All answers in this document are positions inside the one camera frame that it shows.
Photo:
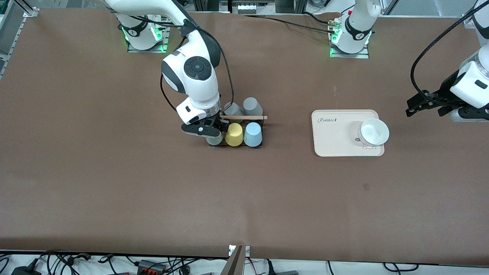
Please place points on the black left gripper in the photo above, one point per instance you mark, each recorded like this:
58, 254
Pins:
442, 97

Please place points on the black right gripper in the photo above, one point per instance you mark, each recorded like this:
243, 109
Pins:
214, 122

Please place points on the pale green plastic cup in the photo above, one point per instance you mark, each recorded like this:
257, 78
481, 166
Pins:
214, 140

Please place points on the light blue plastic cup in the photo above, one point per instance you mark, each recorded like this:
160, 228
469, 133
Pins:
253, 135

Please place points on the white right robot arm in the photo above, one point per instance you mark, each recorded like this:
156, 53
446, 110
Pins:
195, 88

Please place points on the yellow plastic cup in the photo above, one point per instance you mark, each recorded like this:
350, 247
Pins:
234, 135

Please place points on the grey plastic cup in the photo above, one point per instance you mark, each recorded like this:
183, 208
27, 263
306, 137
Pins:
253, 106
233, 109

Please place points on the white bowl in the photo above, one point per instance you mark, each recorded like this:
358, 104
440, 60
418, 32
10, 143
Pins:
374, 131

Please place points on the beige rabbit print tray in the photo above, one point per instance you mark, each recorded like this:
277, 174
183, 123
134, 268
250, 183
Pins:
332, 141

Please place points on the white label plate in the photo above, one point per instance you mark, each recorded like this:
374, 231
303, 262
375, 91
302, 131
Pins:
230, 250

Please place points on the black plug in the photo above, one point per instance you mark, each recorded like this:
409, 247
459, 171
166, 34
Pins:
282, 272

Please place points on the black red connector block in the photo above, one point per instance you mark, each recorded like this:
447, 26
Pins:
151, 267

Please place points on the black power adapter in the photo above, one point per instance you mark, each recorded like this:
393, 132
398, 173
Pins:
25, 271

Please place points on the aluminium frame profile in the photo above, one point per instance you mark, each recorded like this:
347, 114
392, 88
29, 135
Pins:
30, 12
468, 21

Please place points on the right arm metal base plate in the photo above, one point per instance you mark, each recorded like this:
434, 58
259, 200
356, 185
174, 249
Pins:
165, 38

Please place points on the white switch box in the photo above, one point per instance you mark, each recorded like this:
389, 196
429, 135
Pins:
252, 7

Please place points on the brown wedge-shaped post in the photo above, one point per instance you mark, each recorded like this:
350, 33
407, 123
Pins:
235, 263

